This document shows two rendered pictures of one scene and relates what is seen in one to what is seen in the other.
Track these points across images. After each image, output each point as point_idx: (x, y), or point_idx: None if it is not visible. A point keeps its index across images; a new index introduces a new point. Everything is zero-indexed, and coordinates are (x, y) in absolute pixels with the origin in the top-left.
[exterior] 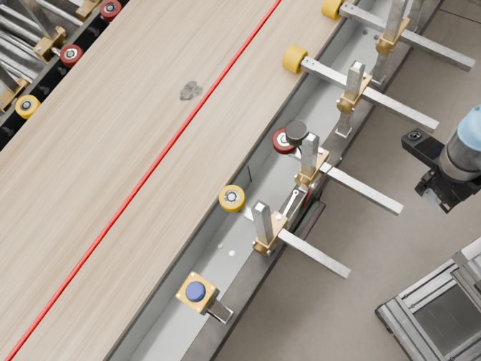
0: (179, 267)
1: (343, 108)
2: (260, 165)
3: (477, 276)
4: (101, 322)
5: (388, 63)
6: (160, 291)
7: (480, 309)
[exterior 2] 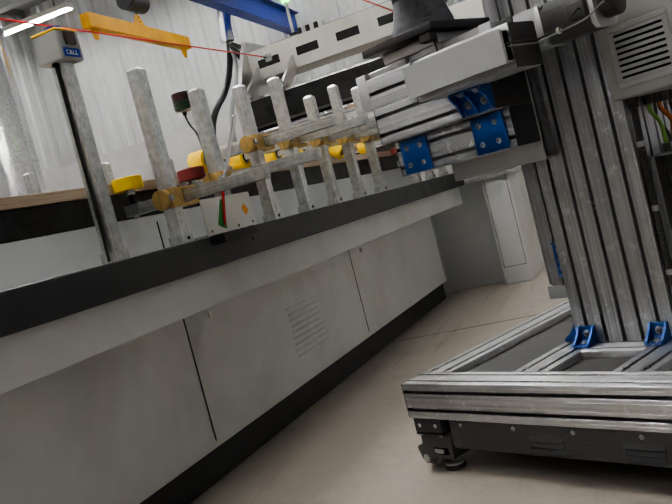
0: (57, 252)
1: (245, 143)
2: None
3: (378, 78)
4: None
5: (305, 178)
6: (25, 251)
7: (416, 126)
